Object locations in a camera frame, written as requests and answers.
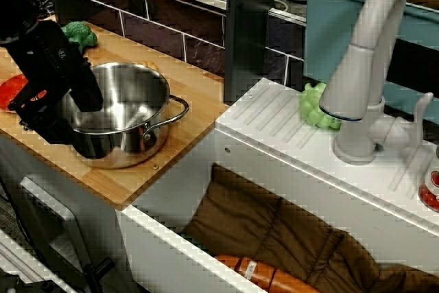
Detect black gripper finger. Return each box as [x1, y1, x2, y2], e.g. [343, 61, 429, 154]
[7, 92, 75, 145]
[69, 64, 105, 113]

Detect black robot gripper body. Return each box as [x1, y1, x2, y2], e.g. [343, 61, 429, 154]
[7, 20, 91, 109]

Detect stainless steel pot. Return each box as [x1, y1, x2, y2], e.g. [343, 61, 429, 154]
[61, 62, 190, 169]

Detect green toy broccoli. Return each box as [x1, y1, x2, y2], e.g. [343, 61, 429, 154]
[60, 21, 99, 54]

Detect red plastic plate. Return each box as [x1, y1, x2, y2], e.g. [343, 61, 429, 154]
[0, 75, 48, 113]

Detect dark grey oven door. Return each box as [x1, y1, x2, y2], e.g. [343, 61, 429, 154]
[19, 175, 86, 273]

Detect wooden countertop board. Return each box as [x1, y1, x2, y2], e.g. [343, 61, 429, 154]
[0, 14, 230, 211]

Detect white toy sink unit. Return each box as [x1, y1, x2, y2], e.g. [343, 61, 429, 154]
[116, 78, 439, 293]

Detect brown cloth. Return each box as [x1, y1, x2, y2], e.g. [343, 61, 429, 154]
[183, 163, 439, 293]

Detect green toy grapes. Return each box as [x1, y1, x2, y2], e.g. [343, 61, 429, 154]
[300, 82, 343, 131]

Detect teal plastic bin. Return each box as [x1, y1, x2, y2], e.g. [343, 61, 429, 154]
[300, 0, 439, 126]

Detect orange toy sausage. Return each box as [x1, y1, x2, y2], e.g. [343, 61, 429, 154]
[213, 254, 322, 293]

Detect grey toy faucet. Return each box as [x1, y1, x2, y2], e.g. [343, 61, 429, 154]
[318, 0, 411, 166]

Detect grey faucet lever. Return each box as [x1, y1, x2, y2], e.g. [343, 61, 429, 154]
[383, 92, 435, 152]

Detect red tomato can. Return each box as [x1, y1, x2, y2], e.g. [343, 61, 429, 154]
[418, 145, 439, 213]

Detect black floor cable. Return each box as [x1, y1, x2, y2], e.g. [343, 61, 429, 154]
[0, 176, 45, 263]

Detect white metal rail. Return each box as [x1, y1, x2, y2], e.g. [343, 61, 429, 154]
[0, 229, 69, 293]

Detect black knob handle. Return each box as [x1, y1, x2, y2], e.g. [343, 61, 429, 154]
[84, 257, 116, 293]

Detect black vertical post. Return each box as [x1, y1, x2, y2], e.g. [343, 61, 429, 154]
[223, 0, 277, 106]

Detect white cable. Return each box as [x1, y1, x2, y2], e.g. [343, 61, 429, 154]
[274, 0, 308, 12]

